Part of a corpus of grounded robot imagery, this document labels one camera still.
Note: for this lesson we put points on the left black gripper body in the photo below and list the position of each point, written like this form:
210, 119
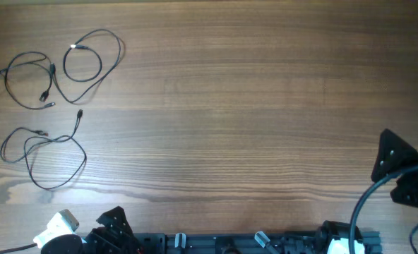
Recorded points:
101, 243

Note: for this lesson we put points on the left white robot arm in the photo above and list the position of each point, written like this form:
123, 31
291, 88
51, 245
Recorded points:
73, 243

